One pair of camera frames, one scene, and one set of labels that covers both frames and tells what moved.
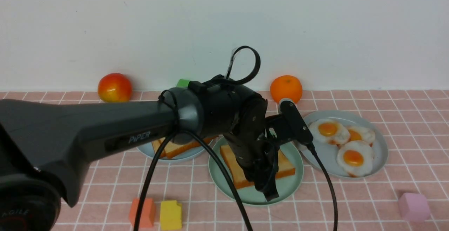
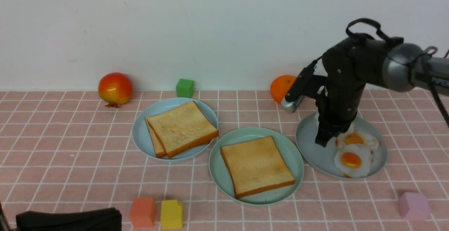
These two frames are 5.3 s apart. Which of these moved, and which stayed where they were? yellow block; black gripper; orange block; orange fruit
Moved: black gripper
Stayed: orange block; orange fruit; yellow block
